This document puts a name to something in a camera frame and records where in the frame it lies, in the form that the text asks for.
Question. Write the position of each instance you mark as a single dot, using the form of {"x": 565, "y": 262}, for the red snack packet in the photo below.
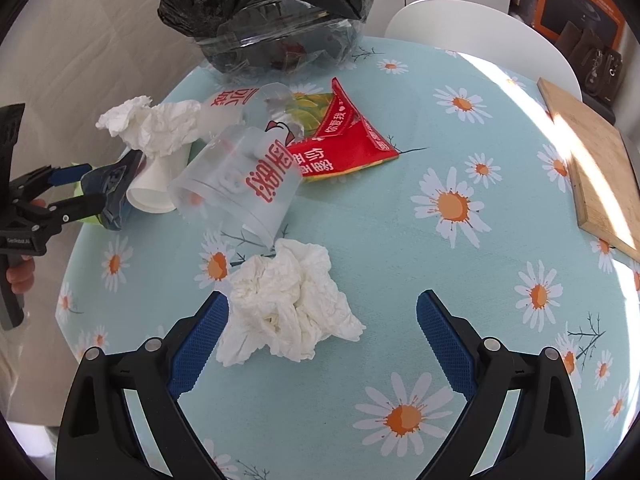
{"x": 350, "y": 150}

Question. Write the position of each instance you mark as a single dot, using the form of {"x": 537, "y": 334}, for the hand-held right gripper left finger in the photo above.
{"x": 200, "y": 345}

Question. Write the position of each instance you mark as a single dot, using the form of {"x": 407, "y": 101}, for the orange cardboard box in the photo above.
{"x": 545, "y": 0}

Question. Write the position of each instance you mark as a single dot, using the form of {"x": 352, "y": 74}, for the white chair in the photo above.
{"x": 475, "y": 25}

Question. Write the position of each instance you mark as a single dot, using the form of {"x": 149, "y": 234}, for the light blue floral tablecloth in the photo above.
{"x": 350, "y": 240}

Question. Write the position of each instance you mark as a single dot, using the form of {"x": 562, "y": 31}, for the wooden cutting board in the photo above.
{"x": 595, "y": 170}

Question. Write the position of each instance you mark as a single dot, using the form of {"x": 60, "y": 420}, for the clear plastic bin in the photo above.
{"x": 280, "y": 55}

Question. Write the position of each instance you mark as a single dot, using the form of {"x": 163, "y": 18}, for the blue snack packet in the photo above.
{"x": 112, "y": 185}

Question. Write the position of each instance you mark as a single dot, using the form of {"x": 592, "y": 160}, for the person's left hand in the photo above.
{"x": 20, "y": 275}

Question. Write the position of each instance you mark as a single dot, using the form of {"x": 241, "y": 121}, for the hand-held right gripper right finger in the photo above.
{"x": 445, "y": 345}

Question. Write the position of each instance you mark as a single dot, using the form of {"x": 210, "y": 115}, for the white paper cup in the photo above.
{"x": 150, "y": 185}

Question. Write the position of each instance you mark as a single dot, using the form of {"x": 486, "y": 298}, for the brown bag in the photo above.
{"x": 575, "y": 50}

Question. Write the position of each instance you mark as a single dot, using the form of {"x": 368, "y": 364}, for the black bag lined trash bin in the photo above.
{"x": 190, "y": 5}

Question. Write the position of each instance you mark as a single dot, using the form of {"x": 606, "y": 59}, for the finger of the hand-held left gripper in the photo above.
{"x": 75, "y": 207}
{"x": 70, "y": 175}

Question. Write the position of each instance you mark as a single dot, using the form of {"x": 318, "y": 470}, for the clear plastic cup red print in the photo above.
{"x": 235, "y": 180}
{"x": 230, "y": 110}

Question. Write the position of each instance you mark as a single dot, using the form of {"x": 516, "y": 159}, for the white tissue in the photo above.
{"x": 290, "y": 300}
{"x": 150, "y": 125}

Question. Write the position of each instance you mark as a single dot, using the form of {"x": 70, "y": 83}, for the yellow green snack packet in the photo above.
{"x": 310, "y": 110}

